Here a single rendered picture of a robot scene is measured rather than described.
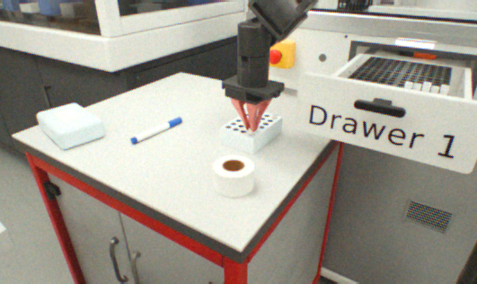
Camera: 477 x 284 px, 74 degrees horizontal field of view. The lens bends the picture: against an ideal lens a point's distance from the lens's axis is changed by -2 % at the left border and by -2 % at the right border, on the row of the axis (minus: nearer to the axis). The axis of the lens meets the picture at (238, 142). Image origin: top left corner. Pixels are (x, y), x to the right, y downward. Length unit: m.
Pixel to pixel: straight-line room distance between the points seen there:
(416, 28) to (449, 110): 0.36
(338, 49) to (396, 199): 0.47
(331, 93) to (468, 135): 0.21
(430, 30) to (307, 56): 0.30
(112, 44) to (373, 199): 0.93
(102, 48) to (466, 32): 0.95
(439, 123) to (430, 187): 0.48
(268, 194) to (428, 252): 0.71
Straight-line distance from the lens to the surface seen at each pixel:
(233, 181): 0.51
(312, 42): 0.93
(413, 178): 1.01
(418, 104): 0.55
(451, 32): 0.87
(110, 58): 1.09
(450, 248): 1.13
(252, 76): 0.57
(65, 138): 0.74
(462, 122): 0.56
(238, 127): 0.67
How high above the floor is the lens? 1.09
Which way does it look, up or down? 29 degrees down
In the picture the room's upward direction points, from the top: straight up
